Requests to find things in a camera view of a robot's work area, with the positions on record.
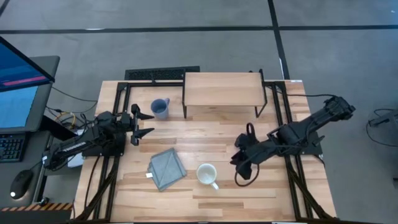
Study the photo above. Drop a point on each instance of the black-framed monitor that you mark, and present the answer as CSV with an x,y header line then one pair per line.
x,y
18,68

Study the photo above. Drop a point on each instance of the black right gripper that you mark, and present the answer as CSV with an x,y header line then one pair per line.
x,y
248,146

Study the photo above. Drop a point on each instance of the grey-blue mug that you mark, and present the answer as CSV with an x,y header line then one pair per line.
x,y
160,109

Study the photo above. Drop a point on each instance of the pale yellow mug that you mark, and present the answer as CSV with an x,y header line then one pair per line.
x,y
206,174

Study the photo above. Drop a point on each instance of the grey desk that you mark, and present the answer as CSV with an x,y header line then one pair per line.
x,y
5,177

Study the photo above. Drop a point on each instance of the black aluminium frame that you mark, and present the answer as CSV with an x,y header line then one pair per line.
x,y
290,174
116,96

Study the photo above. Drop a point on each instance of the grey folded cloth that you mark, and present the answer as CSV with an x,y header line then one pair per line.
x,y
166,169

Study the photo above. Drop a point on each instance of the grey monitor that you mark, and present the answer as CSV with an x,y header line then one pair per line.
x,y
18,107

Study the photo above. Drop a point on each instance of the yellow black hazard strip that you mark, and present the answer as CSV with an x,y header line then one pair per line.
x,y
37,207

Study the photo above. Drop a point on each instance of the black keyboard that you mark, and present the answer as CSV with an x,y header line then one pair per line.
x,y
11,147

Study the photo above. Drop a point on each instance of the black floor grille mat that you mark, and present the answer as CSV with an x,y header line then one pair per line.
x,y
161,74

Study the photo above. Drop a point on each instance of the wooden shelf black legs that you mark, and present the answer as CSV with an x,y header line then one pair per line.
x,y
224,88

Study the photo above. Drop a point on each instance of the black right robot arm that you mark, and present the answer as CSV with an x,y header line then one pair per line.
x,y
311,121

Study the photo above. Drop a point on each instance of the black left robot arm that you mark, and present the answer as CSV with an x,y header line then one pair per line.
x,y
77,146

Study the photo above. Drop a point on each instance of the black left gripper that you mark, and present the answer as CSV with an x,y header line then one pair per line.
x,y
134,124

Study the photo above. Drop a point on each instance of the black computer mouse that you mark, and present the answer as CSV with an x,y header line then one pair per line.
x,y
21,183

